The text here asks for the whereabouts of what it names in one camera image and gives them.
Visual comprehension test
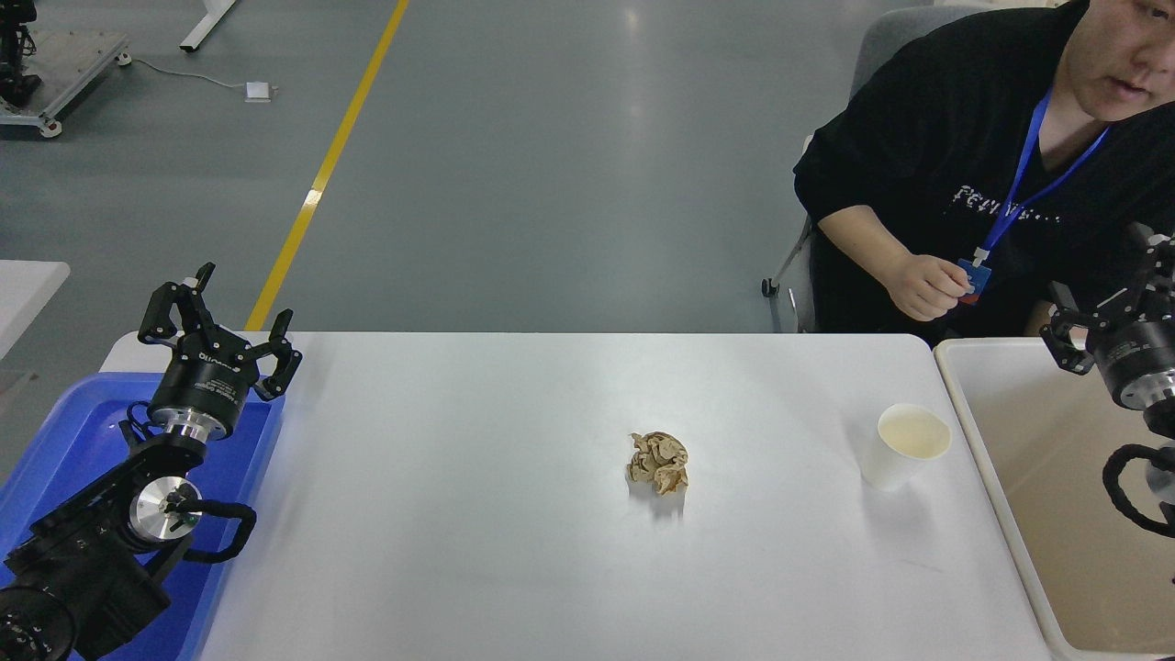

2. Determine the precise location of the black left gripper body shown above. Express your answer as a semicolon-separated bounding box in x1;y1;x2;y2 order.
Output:
149;332;267;425

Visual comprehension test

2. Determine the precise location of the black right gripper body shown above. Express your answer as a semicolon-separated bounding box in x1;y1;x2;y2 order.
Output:
1092;317;1175;406

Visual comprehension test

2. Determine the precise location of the blue lanyard badge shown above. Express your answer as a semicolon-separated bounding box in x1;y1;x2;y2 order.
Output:
957;87;1112;305

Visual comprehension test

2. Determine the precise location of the white paper cup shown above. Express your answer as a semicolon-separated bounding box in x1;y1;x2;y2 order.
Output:
860;403;953;491

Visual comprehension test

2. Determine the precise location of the tan paper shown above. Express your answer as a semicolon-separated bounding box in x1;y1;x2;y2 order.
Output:
627;431;689;497

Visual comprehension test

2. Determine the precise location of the person's right hand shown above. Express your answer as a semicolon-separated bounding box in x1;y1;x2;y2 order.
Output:
886;252;974;322

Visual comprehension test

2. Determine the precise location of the blue plastic tray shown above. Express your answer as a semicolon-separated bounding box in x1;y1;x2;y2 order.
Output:
0;371;285;661

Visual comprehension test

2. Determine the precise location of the large pale bin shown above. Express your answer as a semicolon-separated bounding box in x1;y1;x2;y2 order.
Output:
934;337;1175;661

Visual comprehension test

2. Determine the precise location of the white side table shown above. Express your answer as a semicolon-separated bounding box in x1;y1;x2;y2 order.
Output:
0;260;72;361

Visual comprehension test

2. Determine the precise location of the person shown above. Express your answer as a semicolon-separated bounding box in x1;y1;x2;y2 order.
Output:
793;0;1175;345

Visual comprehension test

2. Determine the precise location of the grey wheeled platform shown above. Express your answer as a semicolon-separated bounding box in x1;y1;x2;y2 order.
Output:
0;28;132;139

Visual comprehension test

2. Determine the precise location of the white table leg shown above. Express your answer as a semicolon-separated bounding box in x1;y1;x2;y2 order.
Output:
179;0;240;52

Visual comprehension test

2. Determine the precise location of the black machine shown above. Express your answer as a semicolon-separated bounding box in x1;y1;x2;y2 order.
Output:
0;0;42;106

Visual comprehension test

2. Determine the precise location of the grey office chair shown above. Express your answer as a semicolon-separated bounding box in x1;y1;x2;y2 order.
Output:
761;5;988;333

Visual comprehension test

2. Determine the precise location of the white power adapter with cable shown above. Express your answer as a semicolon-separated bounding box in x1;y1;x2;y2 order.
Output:
129;57;274;103

